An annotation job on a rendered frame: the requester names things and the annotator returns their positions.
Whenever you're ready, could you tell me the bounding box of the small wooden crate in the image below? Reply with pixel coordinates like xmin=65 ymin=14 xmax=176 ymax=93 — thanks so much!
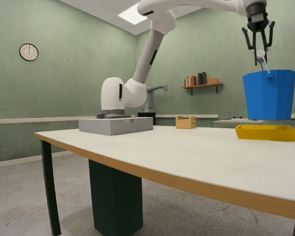
xmin=176 ymin=116 xmax=196 ymax=129

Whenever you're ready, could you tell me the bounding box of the yellow square tray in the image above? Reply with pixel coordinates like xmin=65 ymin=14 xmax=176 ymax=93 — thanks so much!
xmin=235 ymin=125 xmax=295 ymax=142

